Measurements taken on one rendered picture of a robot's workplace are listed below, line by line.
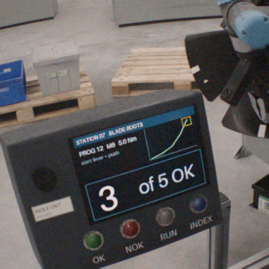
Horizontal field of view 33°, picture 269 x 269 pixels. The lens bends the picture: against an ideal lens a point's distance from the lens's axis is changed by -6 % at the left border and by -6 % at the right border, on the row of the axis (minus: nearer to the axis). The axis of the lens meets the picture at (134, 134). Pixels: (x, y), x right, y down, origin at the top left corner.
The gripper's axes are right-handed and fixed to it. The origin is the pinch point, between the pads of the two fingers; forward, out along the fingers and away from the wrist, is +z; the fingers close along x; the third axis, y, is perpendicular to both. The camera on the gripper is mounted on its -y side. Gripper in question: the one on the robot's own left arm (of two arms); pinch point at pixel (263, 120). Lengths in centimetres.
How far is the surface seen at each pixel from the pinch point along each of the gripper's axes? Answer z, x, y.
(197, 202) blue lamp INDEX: -26, -38, -36
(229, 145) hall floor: 122, 149, 57
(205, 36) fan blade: -9.7, 37.1, 10.2
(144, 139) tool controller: -36, -34, -38
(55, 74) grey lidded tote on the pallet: 70, 282, -7
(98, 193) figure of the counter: -34, -36, -46
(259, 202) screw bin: 11.3, -11.0, -13.1
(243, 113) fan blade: -0.9, 5.7, -2.1
